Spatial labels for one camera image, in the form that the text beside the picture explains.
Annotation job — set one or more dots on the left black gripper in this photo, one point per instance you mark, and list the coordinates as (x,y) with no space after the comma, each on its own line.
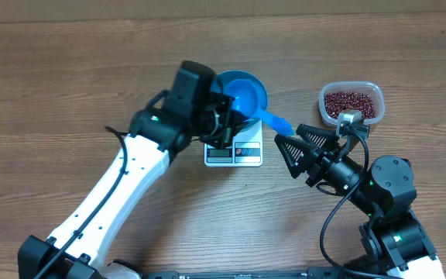
(224,101)

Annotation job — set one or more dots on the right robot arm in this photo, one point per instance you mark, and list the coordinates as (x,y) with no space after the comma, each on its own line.
(396,244)

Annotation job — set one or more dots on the blue plastic measuring scoop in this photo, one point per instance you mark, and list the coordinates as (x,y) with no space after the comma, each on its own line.
(246,94)

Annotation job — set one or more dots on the teal metal bowl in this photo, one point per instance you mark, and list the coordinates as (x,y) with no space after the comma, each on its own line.
(224,78)

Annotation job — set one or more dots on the clear plastic container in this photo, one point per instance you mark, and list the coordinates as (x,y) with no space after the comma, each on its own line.
(363,87)

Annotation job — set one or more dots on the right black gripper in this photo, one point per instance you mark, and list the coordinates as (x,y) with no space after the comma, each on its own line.
(325,157)

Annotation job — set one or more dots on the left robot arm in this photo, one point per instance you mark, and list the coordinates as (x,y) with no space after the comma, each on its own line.
(190,110)

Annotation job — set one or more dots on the red beans in container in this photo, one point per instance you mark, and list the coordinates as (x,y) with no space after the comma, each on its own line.
(336,102)

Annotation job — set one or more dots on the white digital kitchen scale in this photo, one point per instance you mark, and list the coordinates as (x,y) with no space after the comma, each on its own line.
(246,150)

